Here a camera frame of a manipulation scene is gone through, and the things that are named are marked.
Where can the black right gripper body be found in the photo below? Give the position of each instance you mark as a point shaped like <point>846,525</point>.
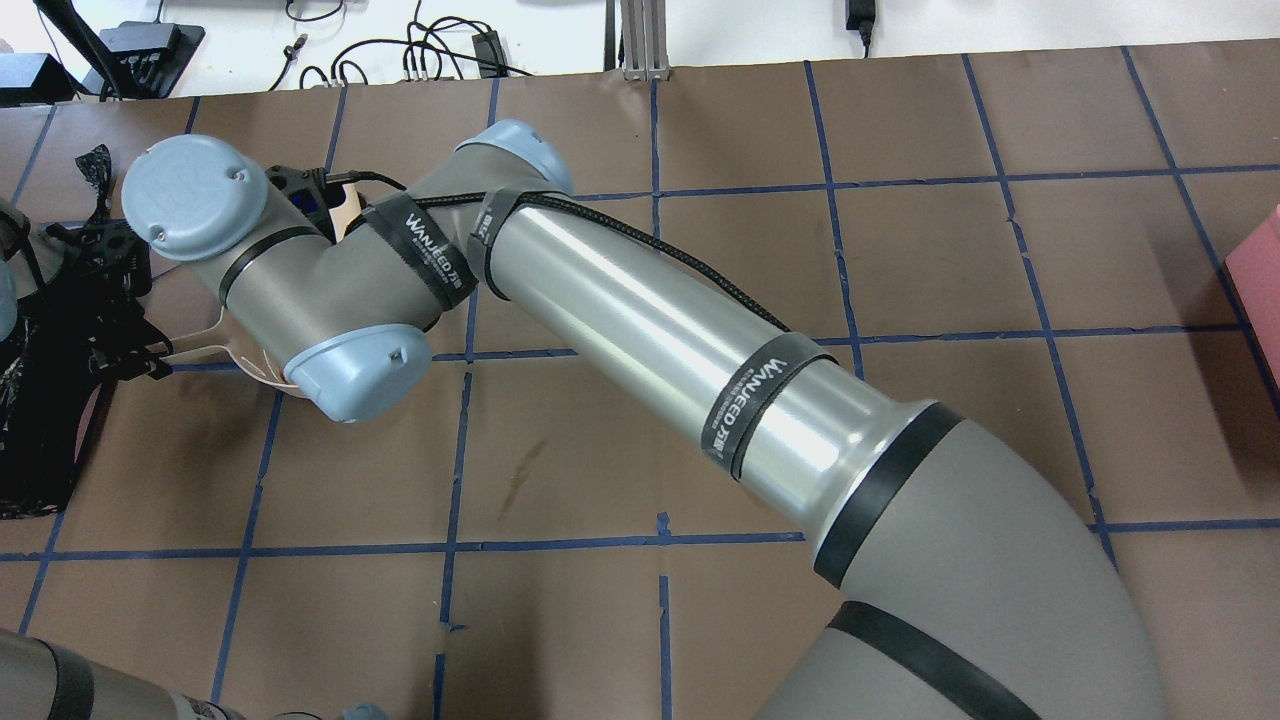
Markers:
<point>334,194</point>

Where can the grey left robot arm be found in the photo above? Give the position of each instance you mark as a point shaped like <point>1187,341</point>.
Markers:
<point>44,680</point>

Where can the pink plastic bin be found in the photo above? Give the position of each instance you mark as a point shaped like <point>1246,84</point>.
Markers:
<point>1253,267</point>

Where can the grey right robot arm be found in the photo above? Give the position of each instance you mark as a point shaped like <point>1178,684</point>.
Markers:
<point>972,589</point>

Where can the aluminium frame post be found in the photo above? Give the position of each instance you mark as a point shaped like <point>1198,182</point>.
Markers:
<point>636,40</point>

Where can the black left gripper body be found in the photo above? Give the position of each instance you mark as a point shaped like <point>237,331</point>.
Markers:
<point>112,248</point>

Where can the black power adapter on desk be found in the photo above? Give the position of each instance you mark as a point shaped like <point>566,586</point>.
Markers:
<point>490,56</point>

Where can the bin with black bag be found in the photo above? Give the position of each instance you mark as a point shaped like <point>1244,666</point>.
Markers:
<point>47,391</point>

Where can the white plastic dustpan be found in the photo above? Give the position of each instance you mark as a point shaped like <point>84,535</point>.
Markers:
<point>227,337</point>

